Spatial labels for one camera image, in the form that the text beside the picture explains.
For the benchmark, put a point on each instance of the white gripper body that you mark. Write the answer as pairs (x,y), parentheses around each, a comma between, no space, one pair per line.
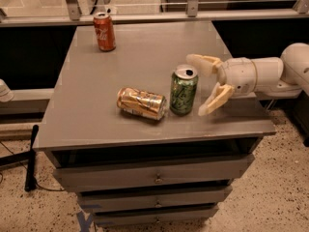
(239,74)

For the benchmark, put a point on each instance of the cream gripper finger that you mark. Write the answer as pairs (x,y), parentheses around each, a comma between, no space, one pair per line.
(219,96)
(207,65)

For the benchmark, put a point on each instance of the green soda can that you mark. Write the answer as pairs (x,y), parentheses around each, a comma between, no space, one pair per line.
(184,82)

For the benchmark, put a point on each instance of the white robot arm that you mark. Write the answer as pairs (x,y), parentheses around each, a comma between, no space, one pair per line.
(271,76)

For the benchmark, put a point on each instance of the crushed orange gold can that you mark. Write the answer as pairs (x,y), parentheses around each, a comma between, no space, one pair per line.
(142,103)

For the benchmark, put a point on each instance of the red cola can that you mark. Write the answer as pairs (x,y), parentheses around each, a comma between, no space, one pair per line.
(104,31)

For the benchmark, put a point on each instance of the top grey drawer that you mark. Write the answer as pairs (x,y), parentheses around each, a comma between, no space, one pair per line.
(152,174)

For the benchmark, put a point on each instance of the grey drawer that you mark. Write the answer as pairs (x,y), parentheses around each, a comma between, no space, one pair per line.
(158,199)
(152,174)
(155,215)

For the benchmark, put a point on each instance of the grey drawer cabinet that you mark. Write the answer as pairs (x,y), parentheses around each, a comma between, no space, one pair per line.
(115,143)

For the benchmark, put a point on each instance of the bottom grey drawer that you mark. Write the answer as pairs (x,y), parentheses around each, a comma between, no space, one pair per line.
(155,215)

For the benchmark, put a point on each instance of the middle grey drawer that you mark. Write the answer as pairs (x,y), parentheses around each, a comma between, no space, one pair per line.
(158,199)

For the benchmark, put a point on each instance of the white object at left edge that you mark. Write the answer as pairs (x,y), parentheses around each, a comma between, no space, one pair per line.
(6,93)

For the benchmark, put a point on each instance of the metal railing frame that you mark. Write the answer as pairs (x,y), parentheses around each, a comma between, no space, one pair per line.
(69,12)

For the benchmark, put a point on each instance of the black stick handle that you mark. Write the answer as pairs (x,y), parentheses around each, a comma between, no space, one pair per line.
(30,183)

